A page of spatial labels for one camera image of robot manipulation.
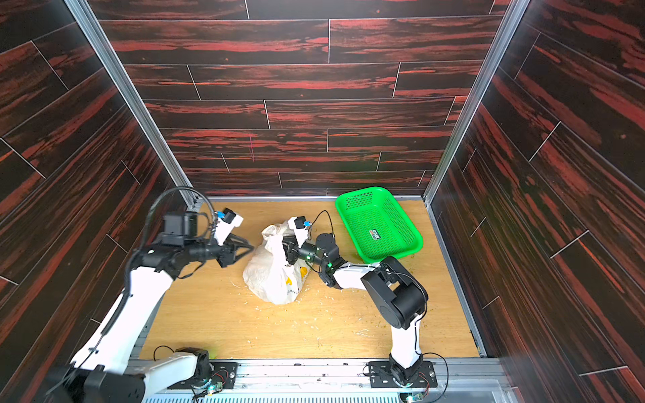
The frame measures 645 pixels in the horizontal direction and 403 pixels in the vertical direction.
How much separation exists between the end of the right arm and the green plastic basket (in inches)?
9.7

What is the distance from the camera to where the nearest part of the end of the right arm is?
693mm

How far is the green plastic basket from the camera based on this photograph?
40.5 inches
